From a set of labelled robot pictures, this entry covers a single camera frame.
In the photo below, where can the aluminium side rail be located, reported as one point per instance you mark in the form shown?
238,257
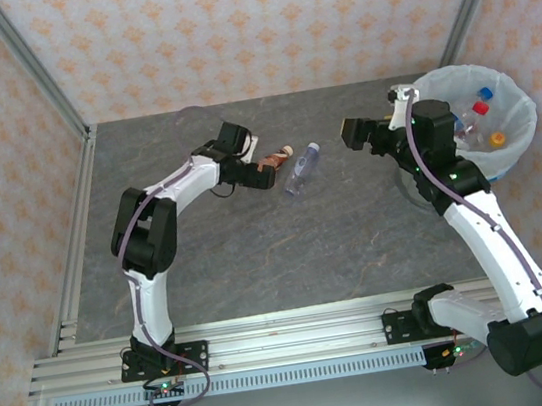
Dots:
79,220

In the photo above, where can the blue-capped Pepsi bottle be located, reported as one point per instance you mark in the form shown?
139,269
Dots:
486,93

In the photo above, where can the small circuit board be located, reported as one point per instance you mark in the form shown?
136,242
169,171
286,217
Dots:
453,353
165,390

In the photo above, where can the white plastic bin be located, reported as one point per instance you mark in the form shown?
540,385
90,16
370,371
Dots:
513,93

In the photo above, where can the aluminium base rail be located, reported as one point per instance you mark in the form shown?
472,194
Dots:
295,336

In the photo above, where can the red-capped clear bottle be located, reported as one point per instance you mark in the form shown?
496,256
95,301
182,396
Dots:
480,108

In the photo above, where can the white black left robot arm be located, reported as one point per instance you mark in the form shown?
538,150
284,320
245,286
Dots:
151,305

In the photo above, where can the orange-capped plastic bottle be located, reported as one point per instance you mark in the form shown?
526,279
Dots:
497,139

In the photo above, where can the grey round waste bin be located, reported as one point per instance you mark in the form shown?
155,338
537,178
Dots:
408,189

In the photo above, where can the clear blue-tinted plastic bottle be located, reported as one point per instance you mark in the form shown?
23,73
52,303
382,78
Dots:
301,168

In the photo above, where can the brown tea plastic bottle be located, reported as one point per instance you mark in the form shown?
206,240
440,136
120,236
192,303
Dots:
279,156

